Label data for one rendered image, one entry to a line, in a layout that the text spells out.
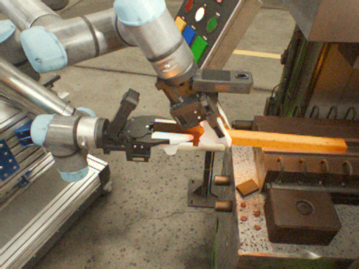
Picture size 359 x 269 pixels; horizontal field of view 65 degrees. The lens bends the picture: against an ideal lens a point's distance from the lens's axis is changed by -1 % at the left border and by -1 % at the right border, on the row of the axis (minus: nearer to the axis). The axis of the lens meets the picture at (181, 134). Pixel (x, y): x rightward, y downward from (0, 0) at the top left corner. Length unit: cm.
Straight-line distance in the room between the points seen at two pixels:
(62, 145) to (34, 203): 99
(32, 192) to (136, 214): 57
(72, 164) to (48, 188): 96
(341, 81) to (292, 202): 38
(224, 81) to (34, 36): 32
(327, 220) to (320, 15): 35
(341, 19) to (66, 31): 41
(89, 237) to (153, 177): 53
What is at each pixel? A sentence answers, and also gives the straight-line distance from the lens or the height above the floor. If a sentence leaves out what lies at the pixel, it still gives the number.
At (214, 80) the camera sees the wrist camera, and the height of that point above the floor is 117.
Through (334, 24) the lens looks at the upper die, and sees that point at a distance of 46.
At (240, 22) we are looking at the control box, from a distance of 96.
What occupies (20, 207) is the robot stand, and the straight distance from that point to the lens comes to 168.
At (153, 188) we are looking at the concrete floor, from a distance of 181.
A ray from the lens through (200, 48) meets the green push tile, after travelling 98.
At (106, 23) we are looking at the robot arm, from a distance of 55.
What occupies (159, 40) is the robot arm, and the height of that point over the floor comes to 124.
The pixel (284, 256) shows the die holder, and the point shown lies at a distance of 61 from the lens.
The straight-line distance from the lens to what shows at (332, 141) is 71.
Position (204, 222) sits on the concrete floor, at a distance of 167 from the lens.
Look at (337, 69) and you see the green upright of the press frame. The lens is 82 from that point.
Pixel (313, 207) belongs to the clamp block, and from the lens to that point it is 60.
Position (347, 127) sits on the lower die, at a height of 99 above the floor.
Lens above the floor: 144
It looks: 42 degrees down
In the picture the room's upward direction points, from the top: straight up
